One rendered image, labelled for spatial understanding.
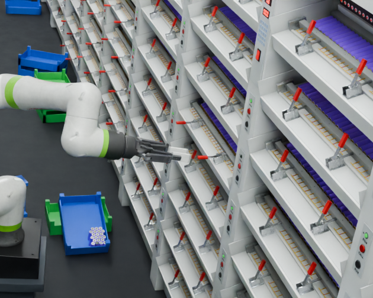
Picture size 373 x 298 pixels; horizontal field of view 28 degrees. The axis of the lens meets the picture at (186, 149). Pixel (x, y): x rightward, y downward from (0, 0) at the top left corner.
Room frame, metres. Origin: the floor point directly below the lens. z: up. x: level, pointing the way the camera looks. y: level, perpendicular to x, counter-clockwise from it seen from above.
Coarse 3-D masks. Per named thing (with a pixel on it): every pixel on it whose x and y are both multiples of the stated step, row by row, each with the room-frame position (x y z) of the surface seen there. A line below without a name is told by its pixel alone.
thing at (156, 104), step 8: (144, 72) 3.31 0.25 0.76; (136, 80) 3.30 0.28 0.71; (144, 80) 3.29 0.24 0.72; (152, 80) 3.24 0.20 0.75; (136, 88) 3.24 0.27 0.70; (144, 88) 3.23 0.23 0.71; (152, 88) 3.21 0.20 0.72; (144, 96) 3.14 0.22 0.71; (152, 96) 3.13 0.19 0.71; (160, 96) 3.09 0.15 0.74; (144, 104) 3.10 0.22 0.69; (152, 104) 3.06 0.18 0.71; (160, 104) 3.03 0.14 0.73; (168, 104) 2.99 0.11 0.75; (152, 112) 2.99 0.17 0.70; (160, 112) 2.98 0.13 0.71; (168, 112) 2.96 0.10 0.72; (152, 120) 2.99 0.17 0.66; (160, 120) 2.89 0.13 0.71; (168, 120) 2.89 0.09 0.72; (160, 128) 2.84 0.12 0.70
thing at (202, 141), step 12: (192, 96) 2.65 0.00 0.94; (180, 108) 2.64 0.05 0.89; (192, 120) 2.55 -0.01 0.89; (192, 132) 2.46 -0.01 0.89; (204, 132) 2.45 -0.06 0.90; (204, 144) 2.37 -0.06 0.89; (216, 168) 2.21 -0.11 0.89; (228, 168) 2.20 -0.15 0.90; (228, 180) 2.07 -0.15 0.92; (228, 192) 2.10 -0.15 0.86
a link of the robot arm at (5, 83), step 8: (0, 80) 2.35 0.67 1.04; (8, 80) 2.33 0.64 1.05; (16, 80) 2.31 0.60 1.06; (0, 88) 2.32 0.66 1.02; (8, 88) 2.30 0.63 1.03; (0, 96) 2.31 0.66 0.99; (8, 96) 2.29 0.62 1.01; (0, 104) 2.31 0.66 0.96; (8, 104) 2.30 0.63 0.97; (16, 104) 2.28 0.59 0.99
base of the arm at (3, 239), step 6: (18, 228) 2.34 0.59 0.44; (0, 234) 2.30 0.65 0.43; (6, 234) 2.30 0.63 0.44; (12, 234) 2.31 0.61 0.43; (18, 234) 2.33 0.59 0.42; (0, 240) 2.29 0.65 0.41; (6, 240) 2.29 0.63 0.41; (12, 240) 2.30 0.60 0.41; (18, 240) 2.32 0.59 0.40; (0, 246) 2.28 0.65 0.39; (6, 246) 2.29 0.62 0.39
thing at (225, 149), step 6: (198, 108) 2.58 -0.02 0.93; (198, 114) 2.56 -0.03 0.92; (204, 114) 2.53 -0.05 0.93; (204, 120) 2.49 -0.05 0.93; (210, 126) 2.44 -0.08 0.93; (210, 132) 2.42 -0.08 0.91; (216, 132) 2.39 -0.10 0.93; (216, 138) 2.36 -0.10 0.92; (222, 138) 2.35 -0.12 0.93; (222, 144) 2.31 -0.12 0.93; (228, 150) 2.27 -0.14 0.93; (228, 156) 2.24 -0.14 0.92; (234, 156) 2.23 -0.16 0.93; (234, 162) 2.19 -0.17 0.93
